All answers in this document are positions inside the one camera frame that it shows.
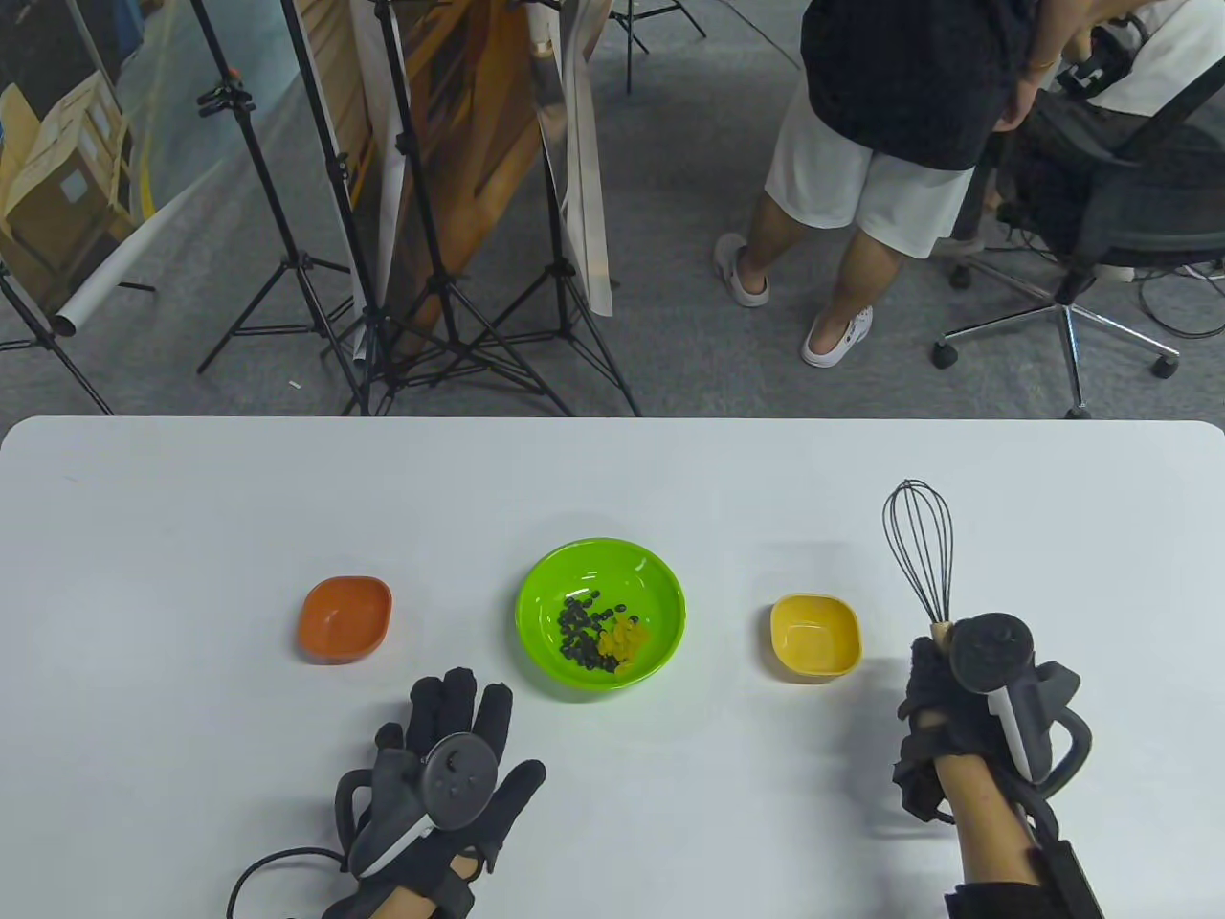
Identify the black battery pack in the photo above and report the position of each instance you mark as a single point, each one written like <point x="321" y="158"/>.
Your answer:
<point x="1067" y="881"/>

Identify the white clog sandal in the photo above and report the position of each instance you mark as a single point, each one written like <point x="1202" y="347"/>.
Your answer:
<point x="833" y="347"/>
<point x="745" y="282"/>

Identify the black office chair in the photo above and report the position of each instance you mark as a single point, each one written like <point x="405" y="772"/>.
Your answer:
<point x="1139" y="220"/>

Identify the black light stand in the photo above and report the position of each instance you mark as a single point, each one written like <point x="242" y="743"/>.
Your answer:
<point x="335" y="170"/>
<point x="562" y="271"/>
<point x="629" y="57"/>
<point x="403" y="144"/>
<point x="227" y="99"/>
<point x="82" y="373"/>

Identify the small yellow bowl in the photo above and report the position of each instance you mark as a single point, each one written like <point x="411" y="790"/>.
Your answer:
<point x="813" y="637"/>

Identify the small orange bowl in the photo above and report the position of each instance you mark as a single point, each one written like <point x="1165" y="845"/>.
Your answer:
<point x="345" y="617"/>

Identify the person's right hand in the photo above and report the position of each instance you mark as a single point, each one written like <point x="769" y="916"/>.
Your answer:
<point x="943" y="713"/>

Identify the green bowl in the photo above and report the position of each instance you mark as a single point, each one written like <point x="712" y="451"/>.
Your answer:
<point x="603" y="570"/>

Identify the black jacket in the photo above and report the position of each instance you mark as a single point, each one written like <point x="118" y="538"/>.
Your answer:
<point x="1053" y="182"/>

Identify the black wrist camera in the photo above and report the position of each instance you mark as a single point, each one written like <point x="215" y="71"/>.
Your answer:
<point x="919" y="795"/>

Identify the warehouse print backdrop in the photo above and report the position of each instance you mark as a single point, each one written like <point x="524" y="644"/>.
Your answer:
<point x="67" y="144"/>

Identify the brown print backdrop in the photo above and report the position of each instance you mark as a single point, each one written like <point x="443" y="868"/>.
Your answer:
<point x="478" y="144"/>

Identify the grey white hand controller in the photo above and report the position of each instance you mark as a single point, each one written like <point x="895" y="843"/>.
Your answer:
<point x="459" y="777"/>
<point x="991" y="651"/>

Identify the pile of yellow candy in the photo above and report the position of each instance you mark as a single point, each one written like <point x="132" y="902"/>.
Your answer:
<point x="624" y="643"/>

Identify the white hanging backdrop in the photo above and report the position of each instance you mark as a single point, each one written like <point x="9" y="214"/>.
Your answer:
<point x="586" y="211"/>

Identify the person's left hand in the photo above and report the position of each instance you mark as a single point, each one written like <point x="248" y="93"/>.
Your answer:
<point x="450" y="708"/>

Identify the pile of chocolate beans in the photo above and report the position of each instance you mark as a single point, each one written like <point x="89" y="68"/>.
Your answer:
<point x="577" y="632"/>

